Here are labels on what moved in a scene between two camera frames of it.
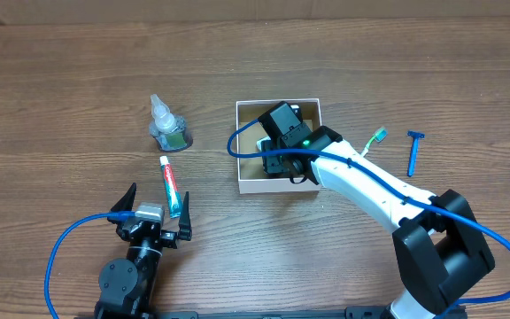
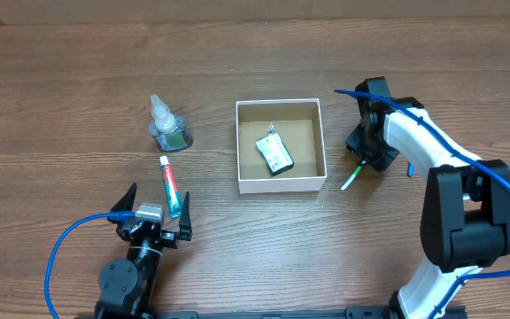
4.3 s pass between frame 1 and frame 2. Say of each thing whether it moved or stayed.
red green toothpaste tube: stayed
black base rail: stayed
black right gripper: moved
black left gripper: stayed
